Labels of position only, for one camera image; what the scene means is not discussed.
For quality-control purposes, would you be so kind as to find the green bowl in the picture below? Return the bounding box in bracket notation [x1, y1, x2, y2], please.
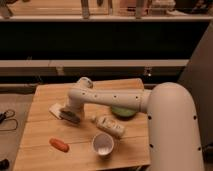
[111, 107, 136, 118]

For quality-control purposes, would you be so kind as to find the dark grey cabinet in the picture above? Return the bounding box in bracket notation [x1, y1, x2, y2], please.
[178, 22, 213, 147]

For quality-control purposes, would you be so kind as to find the black cable on left floor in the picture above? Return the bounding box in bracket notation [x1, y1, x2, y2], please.
[0, 108, 19, 133]

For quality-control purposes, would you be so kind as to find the orange carrot toy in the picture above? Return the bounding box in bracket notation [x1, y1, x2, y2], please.
[49, 138, 69, 152]

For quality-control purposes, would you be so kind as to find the white lotion bottle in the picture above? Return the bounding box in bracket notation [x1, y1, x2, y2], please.
[91, 115, 125, 139]

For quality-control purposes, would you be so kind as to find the white paper cup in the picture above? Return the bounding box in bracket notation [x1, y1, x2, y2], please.
[92, 133, 114, 157]

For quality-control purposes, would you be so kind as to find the black object bottom left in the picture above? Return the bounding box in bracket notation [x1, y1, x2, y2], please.
[0, 159, 10, 170]

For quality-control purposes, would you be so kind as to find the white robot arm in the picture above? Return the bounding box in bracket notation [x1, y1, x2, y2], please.
[65, 77, 205, 171]

